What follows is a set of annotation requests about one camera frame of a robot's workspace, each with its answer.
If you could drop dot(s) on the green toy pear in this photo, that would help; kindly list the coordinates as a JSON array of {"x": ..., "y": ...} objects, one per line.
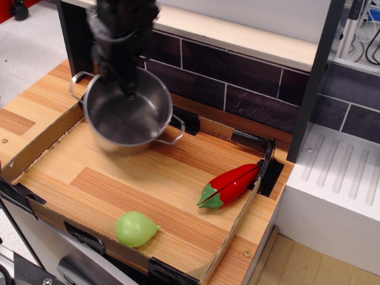
[{"x": 134, "y": 229}]

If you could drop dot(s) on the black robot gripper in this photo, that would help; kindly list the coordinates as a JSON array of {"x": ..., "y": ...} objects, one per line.
[{"x": 116, "y": 58}]

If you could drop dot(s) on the cardboard fence with black tape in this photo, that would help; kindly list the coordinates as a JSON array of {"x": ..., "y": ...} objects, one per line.
[{"x": 47, "y": 146}]

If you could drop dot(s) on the red toy chili pepper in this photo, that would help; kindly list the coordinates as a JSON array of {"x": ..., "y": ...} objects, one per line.
[{"x": 225, "y": 188}]

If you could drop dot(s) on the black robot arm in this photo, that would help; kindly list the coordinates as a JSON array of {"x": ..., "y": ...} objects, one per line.
[{"x": 122, "y": 31}]

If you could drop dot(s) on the wooden shelf with dark frame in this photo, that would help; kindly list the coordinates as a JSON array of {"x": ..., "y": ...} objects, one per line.
[{"x": 253, "y": 80}]

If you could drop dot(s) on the stainless steel pot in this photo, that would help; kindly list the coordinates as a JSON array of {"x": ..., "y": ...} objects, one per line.
[{"x": 126, "y": 124}]

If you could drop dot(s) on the white toy sink drainboard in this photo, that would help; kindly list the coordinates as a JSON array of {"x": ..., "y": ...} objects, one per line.
[{"x": 331, "y": 200}]

